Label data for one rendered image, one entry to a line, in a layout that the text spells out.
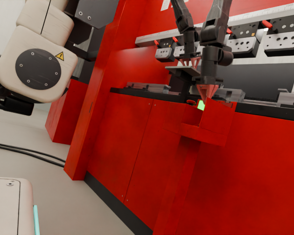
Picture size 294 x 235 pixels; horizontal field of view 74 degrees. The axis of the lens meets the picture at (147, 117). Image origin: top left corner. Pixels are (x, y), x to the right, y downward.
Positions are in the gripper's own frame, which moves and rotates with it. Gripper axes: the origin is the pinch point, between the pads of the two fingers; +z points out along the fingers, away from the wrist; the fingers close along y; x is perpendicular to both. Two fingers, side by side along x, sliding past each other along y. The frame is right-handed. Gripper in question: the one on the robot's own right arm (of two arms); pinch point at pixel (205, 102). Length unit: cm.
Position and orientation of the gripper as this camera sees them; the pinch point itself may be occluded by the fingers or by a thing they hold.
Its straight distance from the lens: 75.7
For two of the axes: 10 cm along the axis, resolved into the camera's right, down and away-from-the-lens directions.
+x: -5.1, -1.3, 8.5
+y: 8.6, -0.2, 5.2
